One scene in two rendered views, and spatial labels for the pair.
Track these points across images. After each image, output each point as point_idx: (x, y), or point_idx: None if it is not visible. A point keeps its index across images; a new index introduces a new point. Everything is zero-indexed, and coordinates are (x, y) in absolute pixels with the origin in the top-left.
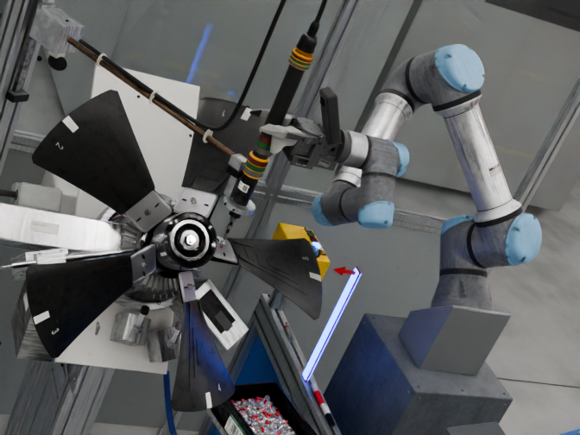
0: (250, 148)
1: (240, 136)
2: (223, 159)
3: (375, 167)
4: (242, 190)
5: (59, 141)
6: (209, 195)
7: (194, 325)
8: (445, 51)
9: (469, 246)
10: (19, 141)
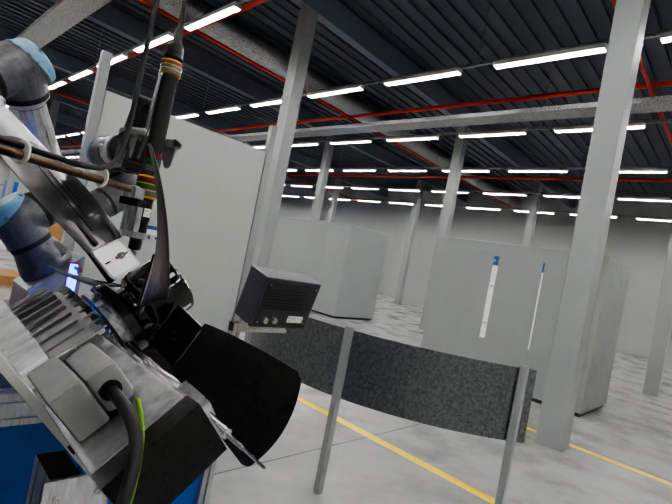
0: (74, 181)
1: (59, 173)
2: (83, 203)
3: None
4: (150, 216)
5: None
6: (115, 243)
7: None
8: (33, 46)
9: (49, 214)
10: None
